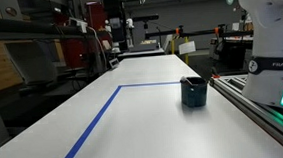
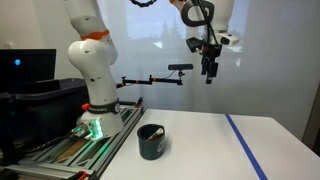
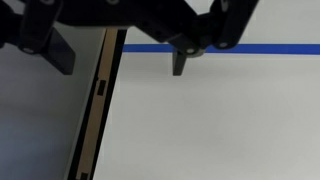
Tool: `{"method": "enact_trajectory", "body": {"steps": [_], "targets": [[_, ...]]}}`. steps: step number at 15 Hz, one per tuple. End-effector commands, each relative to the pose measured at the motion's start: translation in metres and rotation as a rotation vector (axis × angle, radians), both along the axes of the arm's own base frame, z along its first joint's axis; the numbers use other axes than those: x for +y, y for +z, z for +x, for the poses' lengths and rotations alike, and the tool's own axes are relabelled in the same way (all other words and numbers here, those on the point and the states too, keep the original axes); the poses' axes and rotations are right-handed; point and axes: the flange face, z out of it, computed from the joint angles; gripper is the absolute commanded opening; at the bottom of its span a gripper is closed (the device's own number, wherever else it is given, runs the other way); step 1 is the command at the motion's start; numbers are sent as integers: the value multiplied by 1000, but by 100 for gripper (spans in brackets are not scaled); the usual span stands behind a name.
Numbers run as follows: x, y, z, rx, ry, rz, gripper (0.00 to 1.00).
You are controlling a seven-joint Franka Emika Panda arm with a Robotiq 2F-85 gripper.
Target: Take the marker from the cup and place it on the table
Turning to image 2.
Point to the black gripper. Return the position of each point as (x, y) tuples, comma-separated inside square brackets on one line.
[(213, 50)]

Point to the brown marker with white cap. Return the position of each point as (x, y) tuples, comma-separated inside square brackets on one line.
[(156, 134)]

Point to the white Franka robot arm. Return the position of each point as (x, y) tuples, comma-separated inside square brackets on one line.
[(93, 66)]

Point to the dark green cup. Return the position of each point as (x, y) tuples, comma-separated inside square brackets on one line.
[(151, 148)]

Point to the blue tape strip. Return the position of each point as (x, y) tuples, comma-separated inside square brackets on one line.
[(245, 145)]

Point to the small orange knob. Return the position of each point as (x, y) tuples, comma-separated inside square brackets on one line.
[(85, 106)]

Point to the black storage bin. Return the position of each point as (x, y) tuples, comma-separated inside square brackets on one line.
[(50, 106)]

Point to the black computer monitor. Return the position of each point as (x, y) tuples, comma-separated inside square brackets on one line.
[(28, 68)]

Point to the black stereo camera bar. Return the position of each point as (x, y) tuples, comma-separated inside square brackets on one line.
[(180, 67)]

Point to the aluminium profile base frame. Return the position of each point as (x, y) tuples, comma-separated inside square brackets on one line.
[(66, 156)]

